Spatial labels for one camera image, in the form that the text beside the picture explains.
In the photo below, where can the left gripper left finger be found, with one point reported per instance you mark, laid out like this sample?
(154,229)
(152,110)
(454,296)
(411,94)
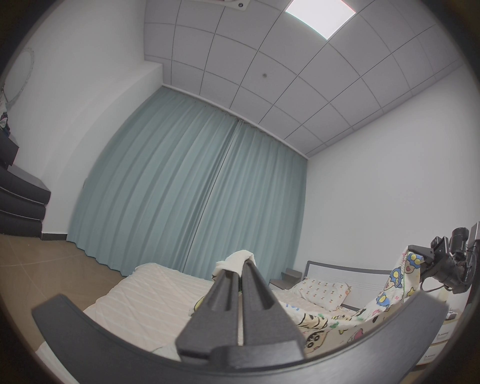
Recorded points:
(213,322)

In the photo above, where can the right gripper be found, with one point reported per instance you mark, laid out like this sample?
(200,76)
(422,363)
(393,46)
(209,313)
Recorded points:
(450,275)

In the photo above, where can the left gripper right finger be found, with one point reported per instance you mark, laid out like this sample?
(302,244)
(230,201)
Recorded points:
(266,322)

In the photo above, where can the white printed pyjama top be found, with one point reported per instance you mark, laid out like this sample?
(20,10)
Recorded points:
(337,330)

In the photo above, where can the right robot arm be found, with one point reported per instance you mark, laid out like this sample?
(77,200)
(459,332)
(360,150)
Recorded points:
(459,238)

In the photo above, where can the bed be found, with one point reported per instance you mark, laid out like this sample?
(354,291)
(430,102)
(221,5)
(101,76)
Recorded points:
(150,296)

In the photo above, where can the grey bedside table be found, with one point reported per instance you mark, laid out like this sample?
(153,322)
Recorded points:
(287,279)

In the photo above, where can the pale wooden bedside table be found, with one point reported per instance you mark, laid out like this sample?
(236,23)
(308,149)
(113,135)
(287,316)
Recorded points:
(442,332)

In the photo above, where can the white printed pillow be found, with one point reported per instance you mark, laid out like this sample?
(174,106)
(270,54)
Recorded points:
(322,294)

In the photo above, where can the dark grey chest of drawers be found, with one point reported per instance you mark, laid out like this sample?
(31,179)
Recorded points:
(22,202)

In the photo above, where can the ceiling light panel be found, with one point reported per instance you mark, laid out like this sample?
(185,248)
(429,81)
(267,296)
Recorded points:
(318,17)

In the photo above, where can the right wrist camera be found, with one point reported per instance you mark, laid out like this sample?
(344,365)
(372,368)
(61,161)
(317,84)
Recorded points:
(440,245)

